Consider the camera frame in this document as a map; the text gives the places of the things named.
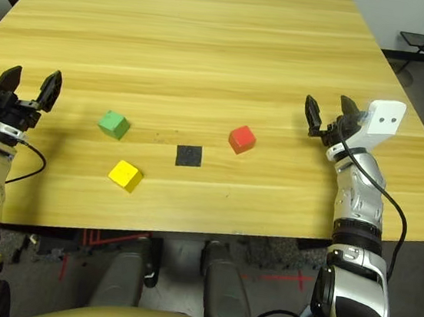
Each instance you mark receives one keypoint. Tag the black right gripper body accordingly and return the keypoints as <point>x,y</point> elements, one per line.
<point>335,133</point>

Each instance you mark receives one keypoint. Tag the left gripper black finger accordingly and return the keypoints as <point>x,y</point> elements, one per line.
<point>6,83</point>
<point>49,92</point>

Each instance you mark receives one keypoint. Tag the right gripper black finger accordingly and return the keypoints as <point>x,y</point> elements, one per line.
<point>313,118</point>
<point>351,111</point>

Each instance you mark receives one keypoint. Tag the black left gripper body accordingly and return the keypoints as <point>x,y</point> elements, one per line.
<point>14,115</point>

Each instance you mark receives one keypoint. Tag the green wooden block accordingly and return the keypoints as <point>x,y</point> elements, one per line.
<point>112,123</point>

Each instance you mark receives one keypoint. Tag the red wooden block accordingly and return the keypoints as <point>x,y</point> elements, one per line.
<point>242,139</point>

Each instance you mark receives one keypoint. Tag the yellow wooden block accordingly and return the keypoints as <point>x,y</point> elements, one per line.
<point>123,172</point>

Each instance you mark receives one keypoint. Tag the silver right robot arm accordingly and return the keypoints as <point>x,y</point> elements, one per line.
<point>362,192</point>

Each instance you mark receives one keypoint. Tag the black square stand plate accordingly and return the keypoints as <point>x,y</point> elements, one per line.
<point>418,40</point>

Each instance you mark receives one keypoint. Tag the black square marker pad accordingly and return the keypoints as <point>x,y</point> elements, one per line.
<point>189,156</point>

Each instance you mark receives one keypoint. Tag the red tape strip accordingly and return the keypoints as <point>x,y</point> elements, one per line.
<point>63,268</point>

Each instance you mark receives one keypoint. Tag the black foam tile red lines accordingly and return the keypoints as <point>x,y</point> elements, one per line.
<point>116,242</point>

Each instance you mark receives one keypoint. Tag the grey robot left leg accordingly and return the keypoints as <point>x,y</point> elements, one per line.
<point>120,271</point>

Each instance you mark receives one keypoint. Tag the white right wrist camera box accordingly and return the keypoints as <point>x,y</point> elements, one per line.
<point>385,118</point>

